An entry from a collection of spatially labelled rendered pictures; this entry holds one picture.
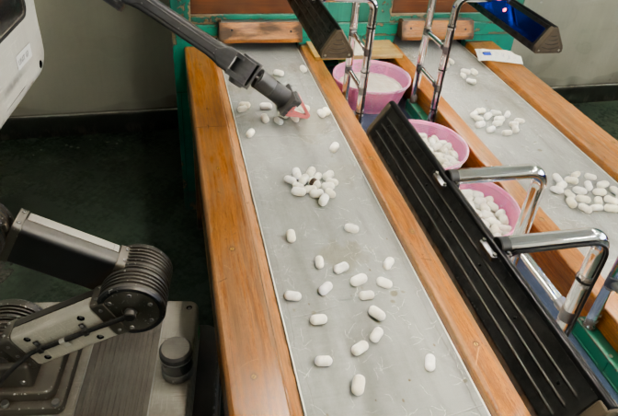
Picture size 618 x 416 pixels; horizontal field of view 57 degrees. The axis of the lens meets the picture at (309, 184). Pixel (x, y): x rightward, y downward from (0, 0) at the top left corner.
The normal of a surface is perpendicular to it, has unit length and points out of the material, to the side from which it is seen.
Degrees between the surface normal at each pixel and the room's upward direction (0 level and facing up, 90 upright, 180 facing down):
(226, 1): 90
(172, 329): 0
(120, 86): 90
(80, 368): 0
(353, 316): 0
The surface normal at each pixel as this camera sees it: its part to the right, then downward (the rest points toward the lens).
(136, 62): 0.25, 0.58
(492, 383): 0.07, -0.81
